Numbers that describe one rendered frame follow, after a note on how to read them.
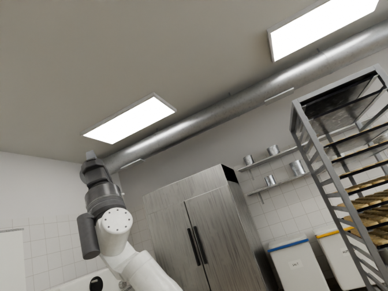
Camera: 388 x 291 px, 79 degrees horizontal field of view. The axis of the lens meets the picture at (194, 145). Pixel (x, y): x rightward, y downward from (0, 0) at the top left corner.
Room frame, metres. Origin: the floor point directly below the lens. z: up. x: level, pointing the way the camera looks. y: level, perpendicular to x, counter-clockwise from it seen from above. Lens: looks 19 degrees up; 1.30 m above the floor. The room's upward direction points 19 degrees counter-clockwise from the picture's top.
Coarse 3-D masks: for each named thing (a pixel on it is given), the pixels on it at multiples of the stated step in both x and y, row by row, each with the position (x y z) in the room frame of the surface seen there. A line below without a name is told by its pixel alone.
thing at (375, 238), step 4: (356, 228) 1.86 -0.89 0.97; (376, 228) 1.71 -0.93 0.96; (380, 228) 1.65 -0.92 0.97; (384, 228) 1.60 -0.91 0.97; (352, 232) 1.85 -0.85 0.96; (356, 232) 1.74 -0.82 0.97; (368, 232) 1.68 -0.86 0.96; (372, 232) 1.61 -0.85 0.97; (376, 232) 1.56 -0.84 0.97; (380, 232) 1.53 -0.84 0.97; (384, 232) 1.51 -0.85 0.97; (360, 236) 1.64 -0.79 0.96; (372, 236) 1.50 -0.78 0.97; (376, 236) 1.47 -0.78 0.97; (380, 236) 1.50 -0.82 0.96; (384, 236) 1.44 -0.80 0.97; (372, 240) 1.46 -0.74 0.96; (376, 240) 1.40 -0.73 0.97; (380, 240) 1.37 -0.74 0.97; (384, 240) 1.35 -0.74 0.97; (376, 244) 1.41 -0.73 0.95; (380, 244) 1.35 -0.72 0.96
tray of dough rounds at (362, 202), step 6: (378, 192) 1.77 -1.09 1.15; (384, 192) 1.64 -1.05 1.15; (360, 198) 1.78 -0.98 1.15; (366, 198) 1.66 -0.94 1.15; (372, 198) 1.54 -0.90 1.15; (378, 198) 1.44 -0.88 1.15; (384, 198) 1.36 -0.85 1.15; (342, 204) 1.76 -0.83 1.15; (354, 204) 1.53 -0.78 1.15; (360, 204) 1.43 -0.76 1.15; (366, 204) 1.35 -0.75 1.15; (372, 204) 1.34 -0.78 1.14; (378, 204) 1.31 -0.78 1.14; (384, 204) 1.31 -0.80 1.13; (360, 210) 1.33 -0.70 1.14
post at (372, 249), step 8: (296, 104) 1.32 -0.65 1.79; (304, 120) 1.32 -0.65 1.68; (312, 136) 1.32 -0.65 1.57; (320, 144) 1.31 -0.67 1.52; (320, 152) 1.32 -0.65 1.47; (328, 160) 1.31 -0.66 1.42; (328, 168) 1.32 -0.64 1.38; (336, 176) 1.31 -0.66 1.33; (336, 184) 1.32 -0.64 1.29; (344, 192) 1.31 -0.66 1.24; (344, 200) 1.32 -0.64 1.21; (352, 208) 1.31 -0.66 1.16; (352, 216) 1.32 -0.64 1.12; (360, 224) 1.32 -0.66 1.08; (360, 232) 1.32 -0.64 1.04; (368, 240) 1.32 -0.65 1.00; (368, 248) 1.32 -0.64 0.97; (376, 256) 1.32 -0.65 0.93; (376, 264) 1.32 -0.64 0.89; (384, 264) 1.31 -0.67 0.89; (384, 272) 1.32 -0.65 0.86; (384, 280) 1.33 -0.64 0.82
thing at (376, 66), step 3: (378, 63) 1.20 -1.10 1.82; (375, 66) 1.20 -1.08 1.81; (378, 66) 1.20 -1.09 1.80; (375, 69) 1.21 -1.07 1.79; (378, 69) 1.20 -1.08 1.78; (381, 69) 1.20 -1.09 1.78; (378, 72) 1.20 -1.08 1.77; (381, 72) 1.20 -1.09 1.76; (384, 72) 1.20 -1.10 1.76; (381, 75) 1.20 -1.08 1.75; (384, 75) 1.20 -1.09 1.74; (378, 78) 1.23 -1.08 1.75; (381, 78) 1.21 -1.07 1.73; (384, 78) 1.20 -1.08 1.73; (387, 78) 1.20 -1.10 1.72; (381, 81) 1.23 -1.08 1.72; (384, 81) 1.20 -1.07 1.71; (387, 81) 1.20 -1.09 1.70; (387, 84) 1.20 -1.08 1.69; (387, 90) 1.22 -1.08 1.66
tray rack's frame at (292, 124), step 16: (352, 80) 1.25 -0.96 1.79; (304, 96) 1.30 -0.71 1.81; (320, 96) 1.41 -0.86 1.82; (368, 144) 1.80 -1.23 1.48; (304, 160) 1.91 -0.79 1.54; (352, 176) 1.86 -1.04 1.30; (320, 192) 1.91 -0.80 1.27; (336, 224) 1.91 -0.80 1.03; (352, 256) 1.91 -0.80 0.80; (368, 288) 1.91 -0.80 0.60
